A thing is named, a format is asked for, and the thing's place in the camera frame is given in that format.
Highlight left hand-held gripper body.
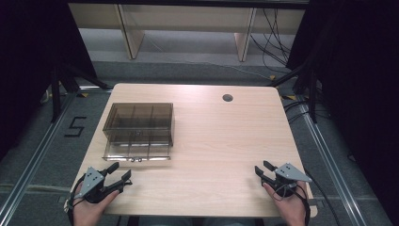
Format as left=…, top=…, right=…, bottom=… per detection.
left=73, top=166, right=109, bottom=204

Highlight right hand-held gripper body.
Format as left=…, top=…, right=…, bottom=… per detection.
left=272, top=162, right=313, bottom=199

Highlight clear brown plastic drawer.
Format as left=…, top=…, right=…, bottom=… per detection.
left=102, top=139, right=173, bottom=163

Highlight clear brown plastic drawer cabinet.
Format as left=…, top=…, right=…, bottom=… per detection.
left=102, top=102, right=175, bottom=148

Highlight person's left hand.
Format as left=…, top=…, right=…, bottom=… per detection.
left=72, top=184, right=120, bottom=226

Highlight person's right hand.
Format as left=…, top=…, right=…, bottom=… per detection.
left=262, top=183, right=309, bottom=226

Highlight black metal stand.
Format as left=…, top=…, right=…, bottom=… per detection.
left=266, top=61, right=318, bottom=124
left=50, top=62, right=113, bottom=124

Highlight black curtain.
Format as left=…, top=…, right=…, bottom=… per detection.
left=286, top=0, right=399, bottom=220
left=0, top=0, right=98, bottom=161

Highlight white background desk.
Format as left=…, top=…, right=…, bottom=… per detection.
left=68, top=2, right=308, bottom=63

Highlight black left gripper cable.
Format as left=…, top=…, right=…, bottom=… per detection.
left=66, top=173, right=87, bottom=226

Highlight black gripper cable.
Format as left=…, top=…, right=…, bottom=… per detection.
left=301, top=169, right=343, bottom=226
left=66, top=173, right=87, bottom=226

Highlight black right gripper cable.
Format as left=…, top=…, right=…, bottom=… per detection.
left=301, top=169, right=343, bottom=226

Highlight aluminium floor rail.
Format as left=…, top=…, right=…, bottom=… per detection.
left=0, top=92, right=78, bottom=222
left=296, top=103, right=369, bottom=226

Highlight black floor cables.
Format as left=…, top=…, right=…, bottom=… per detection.
left=282, top=99, right=332, bottom=124

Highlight black hanging background cables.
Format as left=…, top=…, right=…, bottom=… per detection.
left=249, top=8, right=294, bottom=68

